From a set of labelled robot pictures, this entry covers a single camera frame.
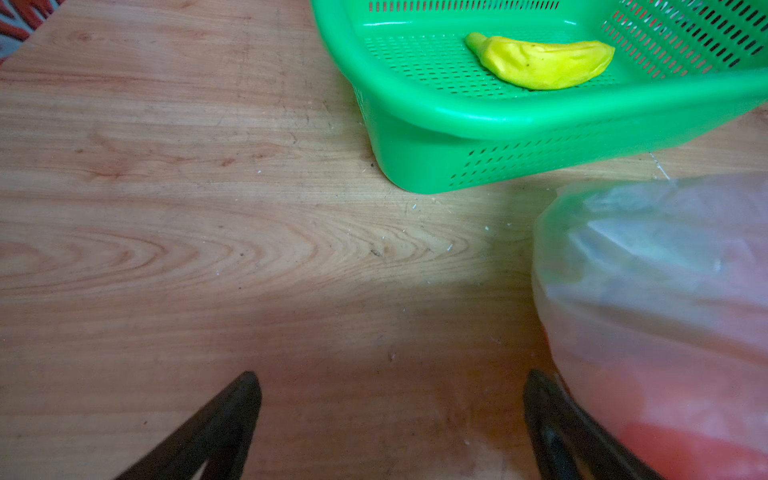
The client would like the yellow toy banana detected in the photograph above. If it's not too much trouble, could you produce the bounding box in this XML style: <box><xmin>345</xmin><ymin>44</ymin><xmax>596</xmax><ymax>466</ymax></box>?
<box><xmin>465</xmin><ymin>32</ymin><xmax>615</xmax><ymax>91</ymax></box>

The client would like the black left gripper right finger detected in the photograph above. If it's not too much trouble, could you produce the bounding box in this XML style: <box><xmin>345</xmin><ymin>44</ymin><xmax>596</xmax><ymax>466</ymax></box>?
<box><xmin>523</xmin><ymin>369</ymin><xmax>661</xmax><ymax>479</ymax></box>

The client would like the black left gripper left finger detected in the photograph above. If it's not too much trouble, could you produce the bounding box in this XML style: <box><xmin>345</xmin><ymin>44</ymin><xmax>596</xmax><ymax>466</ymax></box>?
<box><xmin>118</xmin><ymin>371</ymin><xmax>262</xmax><ymax>479</ymax></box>

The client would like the pink translucent plastic bag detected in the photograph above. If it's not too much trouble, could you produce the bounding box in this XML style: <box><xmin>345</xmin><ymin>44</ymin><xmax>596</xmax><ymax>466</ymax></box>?
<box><xmin>532</xmin><ymin>172</ymin><xmax>767</xmax><ymax>479</ymax></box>

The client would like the green plastic perforated basket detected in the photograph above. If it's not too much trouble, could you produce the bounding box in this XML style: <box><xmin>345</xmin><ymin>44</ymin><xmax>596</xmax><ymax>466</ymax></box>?
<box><xmin>312</xmin><ymin>1</ymin><xmax>767</xmax><ymax>194</ymax></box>

